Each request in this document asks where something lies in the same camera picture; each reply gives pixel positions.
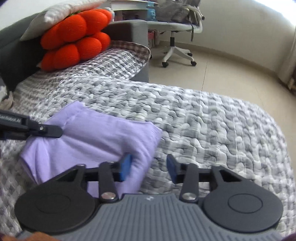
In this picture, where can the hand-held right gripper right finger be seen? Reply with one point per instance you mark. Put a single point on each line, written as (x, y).
(172, 168)

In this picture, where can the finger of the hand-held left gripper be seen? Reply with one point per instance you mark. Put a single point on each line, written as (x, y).
(50, 131)

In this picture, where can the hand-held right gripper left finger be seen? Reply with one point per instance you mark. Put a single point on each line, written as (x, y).
(124, 168)

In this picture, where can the purple pants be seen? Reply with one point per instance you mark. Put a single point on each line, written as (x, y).
(92, 139)

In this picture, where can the beige folded garment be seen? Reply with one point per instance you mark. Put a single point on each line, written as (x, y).
(7, 102)

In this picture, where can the grey white puckered quilt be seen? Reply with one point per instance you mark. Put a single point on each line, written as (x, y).
(219, 129)

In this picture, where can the grey checked sofa cover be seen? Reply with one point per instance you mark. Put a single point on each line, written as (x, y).
(92, 67)

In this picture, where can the orange pumpkin cushion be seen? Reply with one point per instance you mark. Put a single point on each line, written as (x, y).
(76, 25)
(69, 54)

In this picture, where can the white pillow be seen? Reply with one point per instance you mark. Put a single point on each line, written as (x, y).
(57, 16)

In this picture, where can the white grey office chair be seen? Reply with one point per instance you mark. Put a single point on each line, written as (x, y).
(175, 51)

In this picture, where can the orange pumpkin cushions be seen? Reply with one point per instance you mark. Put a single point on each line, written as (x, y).
(129, 30)

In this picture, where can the red white box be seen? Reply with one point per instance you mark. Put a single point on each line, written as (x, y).
(153, 38)

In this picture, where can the plush toy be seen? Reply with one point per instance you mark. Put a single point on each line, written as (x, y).
(112, 12)

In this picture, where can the white desk with shelves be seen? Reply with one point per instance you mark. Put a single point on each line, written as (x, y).
(129, 9)

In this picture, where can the grey backpack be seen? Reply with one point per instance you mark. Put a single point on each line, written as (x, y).
(173, 11)

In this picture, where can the teal plastic bag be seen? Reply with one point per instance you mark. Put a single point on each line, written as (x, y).
(152, 11)

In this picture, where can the grey curtain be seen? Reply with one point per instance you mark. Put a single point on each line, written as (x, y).
(289, 55)

